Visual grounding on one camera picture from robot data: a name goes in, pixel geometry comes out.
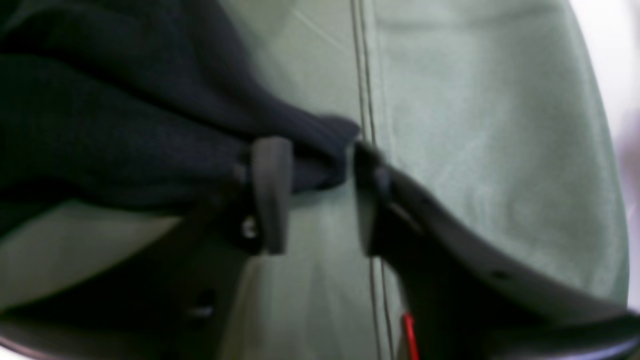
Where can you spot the green table cloth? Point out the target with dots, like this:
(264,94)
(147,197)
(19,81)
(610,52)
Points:
(490,105)

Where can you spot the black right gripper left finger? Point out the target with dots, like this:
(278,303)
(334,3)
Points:
(171,300)

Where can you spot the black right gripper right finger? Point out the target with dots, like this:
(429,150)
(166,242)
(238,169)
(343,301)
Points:
(467,300)

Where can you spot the black t-shirt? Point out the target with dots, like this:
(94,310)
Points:
(140,105)

